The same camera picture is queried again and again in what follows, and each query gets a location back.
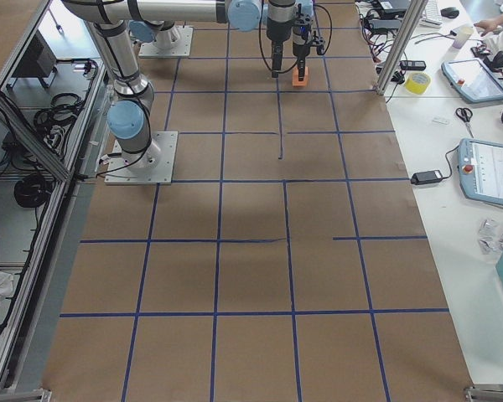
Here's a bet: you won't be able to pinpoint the orange foam block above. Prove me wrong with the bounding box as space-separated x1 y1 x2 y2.
292 66 309 87

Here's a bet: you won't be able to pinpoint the black remote device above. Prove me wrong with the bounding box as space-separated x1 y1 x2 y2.
399 60 427 71

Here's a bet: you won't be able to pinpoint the aluminium frame rail left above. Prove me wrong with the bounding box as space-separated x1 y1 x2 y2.
0 0 110 390

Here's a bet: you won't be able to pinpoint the black power brick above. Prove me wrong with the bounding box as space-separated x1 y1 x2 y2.
410 170 443 185

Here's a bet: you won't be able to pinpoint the yellow tape roll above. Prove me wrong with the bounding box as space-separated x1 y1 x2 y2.
405 72 431 95

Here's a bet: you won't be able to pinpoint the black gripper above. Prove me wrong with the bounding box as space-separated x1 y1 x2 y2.
271 2 325 82

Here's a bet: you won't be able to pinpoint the silver robot arm image right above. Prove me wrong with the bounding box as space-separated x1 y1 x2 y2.
63 1 297 99

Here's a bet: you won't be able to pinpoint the blue teach pendant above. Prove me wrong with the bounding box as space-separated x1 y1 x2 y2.
458 138 503 206
441 59 503 103

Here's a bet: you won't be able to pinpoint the white paper cup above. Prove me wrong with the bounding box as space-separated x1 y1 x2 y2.
450 25 474 49

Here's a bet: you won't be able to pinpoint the coiled black cable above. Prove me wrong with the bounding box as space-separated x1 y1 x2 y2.
13 173 51 209

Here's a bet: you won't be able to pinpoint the bags of screws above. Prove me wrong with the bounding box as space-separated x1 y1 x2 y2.
477 218 503 255

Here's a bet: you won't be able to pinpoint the aluminium frame post right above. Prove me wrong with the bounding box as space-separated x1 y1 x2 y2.
376 0 428 95

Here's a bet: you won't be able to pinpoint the person hand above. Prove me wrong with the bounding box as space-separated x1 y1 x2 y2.
474 18 501 37

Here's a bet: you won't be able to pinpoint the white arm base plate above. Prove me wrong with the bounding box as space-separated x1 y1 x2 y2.
104 131 178 185
139 25 194 59

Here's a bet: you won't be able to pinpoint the blue teach pendant far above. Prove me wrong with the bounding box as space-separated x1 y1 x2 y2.
441 59 503 103

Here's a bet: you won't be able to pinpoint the black scissors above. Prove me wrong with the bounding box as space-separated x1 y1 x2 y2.
455 107 474 138

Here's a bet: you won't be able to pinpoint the blue teach pendant near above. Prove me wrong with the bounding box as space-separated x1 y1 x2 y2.
458 138 503 206

